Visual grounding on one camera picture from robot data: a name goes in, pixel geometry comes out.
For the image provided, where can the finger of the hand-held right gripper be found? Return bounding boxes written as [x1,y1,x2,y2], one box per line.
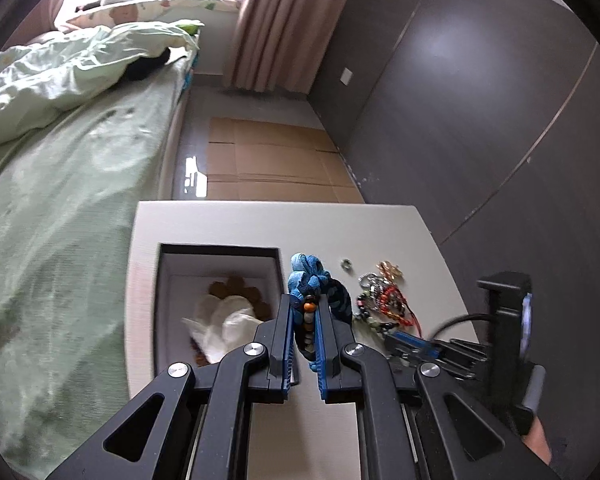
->
[384,330,488,361]
[389,352,486,382]

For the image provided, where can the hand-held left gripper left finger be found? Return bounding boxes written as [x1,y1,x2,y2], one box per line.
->
[45,292,301,480]

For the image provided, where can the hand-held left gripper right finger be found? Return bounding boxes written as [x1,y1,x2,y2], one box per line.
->
[315,304,561,480]

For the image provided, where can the multicolour beaded bracelet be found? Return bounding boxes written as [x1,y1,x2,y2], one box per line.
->
[297,296,321,361]

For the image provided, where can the dark bead bracelet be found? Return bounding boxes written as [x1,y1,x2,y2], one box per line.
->
[352,292,400,335]

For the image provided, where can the silver charm bracelet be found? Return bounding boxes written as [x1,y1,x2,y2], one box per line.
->
[357,272,388,301]

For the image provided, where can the blue knitted scrunchie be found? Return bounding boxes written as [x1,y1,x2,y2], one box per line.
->
[286,253,353,323]

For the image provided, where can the black jewelry box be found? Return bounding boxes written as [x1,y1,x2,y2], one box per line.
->
[152,241,301,386]

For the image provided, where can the person's right hand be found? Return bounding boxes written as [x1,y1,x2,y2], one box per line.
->
[522,405,553,465]

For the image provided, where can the white low table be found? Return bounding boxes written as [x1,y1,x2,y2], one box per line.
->
[125,200,481,480]

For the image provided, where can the flattened cardboard sheets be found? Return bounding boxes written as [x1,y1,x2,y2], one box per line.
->
[205,117,366,205]

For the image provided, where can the grey wardrobe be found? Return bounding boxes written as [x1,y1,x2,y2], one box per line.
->
[305,0,600,321]

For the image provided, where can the bed with green sheet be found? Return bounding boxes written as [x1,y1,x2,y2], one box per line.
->
[0,55,201,480]

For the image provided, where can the pink curtain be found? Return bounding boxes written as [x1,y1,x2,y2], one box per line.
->
[30,0,81,41]
[225,0,366,96]

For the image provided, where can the light green quilt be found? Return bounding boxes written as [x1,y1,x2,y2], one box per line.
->
[0,20,201,152]

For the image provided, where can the floral window seat cushion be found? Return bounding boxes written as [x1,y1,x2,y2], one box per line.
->
[65,0,242,31]

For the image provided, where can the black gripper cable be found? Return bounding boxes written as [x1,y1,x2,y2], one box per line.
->
[427,312,496,343]

